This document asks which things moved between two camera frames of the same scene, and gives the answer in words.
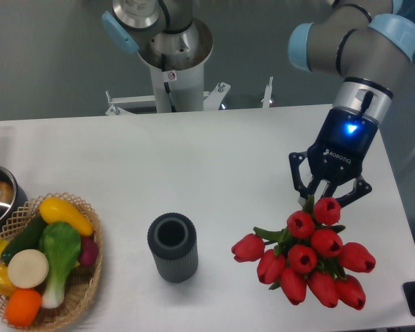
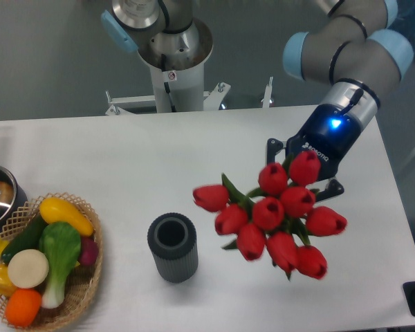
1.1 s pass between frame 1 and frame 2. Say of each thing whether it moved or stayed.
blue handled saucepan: stayed
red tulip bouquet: moved
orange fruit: stayed
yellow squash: stayed
